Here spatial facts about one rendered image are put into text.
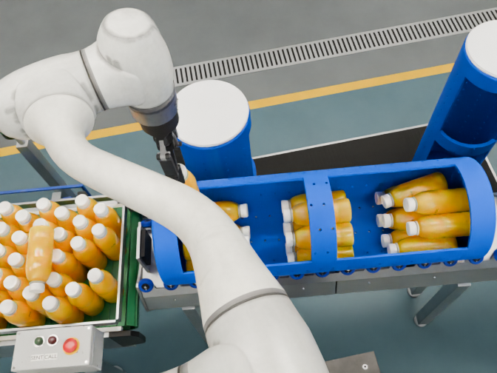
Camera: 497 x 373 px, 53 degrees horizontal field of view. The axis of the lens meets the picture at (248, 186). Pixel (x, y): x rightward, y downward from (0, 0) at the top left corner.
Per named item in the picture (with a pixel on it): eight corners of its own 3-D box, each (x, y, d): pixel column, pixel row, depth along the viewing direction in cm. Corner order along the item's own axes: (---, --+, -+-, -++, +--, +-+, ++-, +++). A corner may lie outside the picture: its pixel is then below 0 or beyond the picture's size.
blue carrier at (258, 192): (472, 274, 142) (509, 227, 118) (171, 300, 144) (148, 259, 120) (444, 192, 158) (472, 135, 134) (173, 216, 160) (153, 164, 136)
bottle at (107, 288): (113, 278, 155) (95, 260, 140) (129, 290, 153) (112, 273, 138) (98, 295, 153) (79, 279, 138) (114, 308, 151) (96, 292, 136)
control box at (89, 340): (101, 371, 132) (88, 364, 123) (28, 377, 133) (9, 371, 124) (104, 332, 137) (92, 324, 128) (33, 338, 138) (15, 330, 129)
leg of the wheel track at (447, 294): (427, 326, 229) (473, 286, 174) (415, 327, 229) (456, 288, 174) (424, 314, 232) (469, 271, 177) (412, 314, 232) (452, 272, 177)
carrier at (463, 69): (401, 156, 256) (420, 204, 242) (451, 28, 179) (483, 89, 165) (454, 146, 257) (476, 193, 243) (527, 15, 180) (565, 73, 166)
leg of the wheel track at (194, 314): (217, 343, 231) (196, 310, 176) (205, 345, 231) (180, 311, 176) (217, 331, 234) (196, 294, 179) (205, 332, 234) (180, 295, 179)
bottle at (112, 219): (129, 222, 164) (113, 200, 149) (126, 240, 161) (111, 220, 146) (109, 223, 164) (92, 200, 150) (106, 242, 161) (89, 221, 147)
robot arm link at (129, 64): (167, 58, 90) (97, 82, 88) (146, -14, 76) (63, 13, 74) (186, 100, 85) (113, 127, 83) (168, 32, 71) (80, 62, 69)
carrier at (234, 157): (240, 257, 235) (271, 210, 246) (220, 162, 158) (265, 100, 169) (192, 229, 244) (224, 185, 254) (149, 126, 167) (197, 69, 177)
